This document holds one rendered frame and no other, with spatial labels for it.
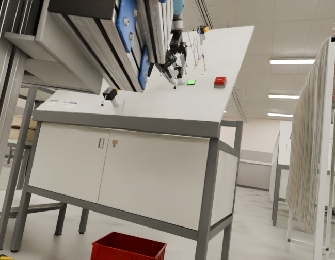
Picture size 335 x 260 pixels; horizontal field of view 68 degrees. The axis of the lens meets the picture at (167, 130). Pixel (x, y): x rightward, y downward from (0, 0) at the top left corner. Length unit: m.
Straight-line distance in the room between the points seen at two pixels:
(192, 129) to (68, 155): 0.77
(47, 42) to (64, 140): 1.21
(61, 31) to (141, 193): 0.93
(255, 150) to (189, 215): 11.26
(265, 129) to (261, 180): 2.38
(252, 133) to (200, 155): 11.36
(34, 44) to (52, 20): 0.04
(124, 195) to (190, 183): 0.35
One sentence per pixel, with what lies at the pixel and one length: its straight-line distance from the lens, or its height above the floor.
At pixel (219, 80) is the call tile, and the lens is 1.28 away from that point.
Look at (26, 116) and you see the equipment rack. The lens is 1.81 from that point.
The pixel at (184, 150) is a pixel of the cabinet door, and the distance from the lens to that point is 1.14.
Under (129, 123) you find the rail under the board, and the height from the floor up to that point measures 0.83.
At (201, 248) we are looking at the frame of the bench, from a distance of 1.15.
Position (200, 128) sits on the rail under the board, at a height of 0.83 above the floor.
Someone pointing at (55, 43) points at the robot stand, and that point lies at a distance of 0.42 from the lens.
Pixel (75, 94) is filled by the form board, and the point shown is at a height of 1.00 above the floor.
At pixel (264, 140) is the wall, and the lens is 12.39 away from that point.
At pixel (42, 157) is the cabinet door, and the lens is 1.70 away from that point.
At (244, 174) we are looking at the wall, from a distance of 12.30.
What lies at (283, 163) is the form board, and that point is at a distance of 4.01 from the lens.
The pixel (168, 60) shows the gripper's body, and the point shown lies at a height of 1.14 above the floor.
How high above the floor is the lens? 0.67
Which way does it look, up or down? 7 degrees up
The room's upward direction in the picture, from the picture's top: 9 degrees clockwise
